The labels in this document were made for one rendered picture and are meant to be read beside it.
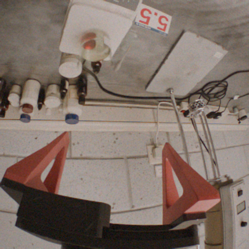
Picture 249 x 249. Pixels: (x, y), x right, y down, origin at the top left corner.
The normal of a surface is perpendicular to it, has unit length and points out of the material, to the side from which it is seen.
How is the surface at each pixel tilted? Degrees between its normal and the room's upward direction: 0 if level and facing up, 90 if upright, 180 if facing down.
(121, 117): 90
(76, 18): 0
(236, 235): 90
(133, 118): 90
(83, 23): 0
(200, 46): 0
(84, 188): 90
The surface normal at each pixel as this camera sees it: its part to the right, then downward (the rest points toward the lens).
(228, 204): -0.95, -0.02
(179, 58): 0.11, 0.91
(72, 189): 0.28, -0.41
